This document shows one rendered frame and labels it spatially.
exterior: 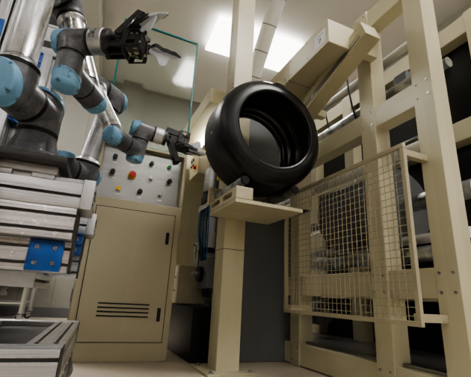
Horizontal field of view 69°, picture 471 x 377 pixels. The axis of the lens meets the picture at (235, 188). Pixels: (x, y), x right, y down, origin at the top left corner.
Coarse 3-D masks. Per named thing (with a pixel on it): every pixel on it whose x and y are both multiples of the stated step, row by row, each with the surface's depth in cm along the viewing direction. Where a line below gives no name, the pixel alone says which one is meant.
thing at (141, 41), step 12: (108, 36) 97; (120, 36) 96; (132, 36) 94; (144, 36) 96; (108, 48) 98; (120, 48) 96; (132, 48) 94; (144, 48) 98; (132, 60) 99; (144, 60) 98
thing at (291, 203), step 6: (306, 180) 215; (300, 186) 212; (306, 192) 213; (294, 198) 208; (300, 198) 210; (306, 198) 211; (276, 204) 224; (282, 204) 219; (288, 204) 210; (294, 204) 207; (306, 204) 210; (306, 210) 215
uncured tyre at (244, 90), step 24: (240, 96) 169; (264, 96) 196; (288, 96) 181; (216, 120) 167; (264, 120) 207; (288, 120) 204; (312, 120) 184; (216, 144) 168; (240, 144) 162; (288, 144) 208; (312, 144) 179; (216, 168) 177; (240, 168) 163; (264, 168) 164; (288, 168) 169; (312, 168) 180; (264, 192) 177
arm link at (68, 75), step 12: (60, 48) 95; (72, 48) 95; (60, 60) 93; (72, 60) 94; (84, 60) 98; (60, 72) 92; (72, 72) 93; (84, 72) 99; (60, 84) 92; (72, 84) 93; (84, 84) 99
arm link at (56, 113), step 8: (48, 88) 106; (48, 96) 103; (56, 96) 107; (48, 104) 102; (56, 104) 107; (64, 104) 111; (40, 112) 100; (48, 112) 103; (56, 112) 106; (64, 112) 111; (24, 120) 100; (32, 120) 101; (40, 120) 102; (48, 120) 104; (56, 120) 106; (48, 128) 103; (56, 128) 106
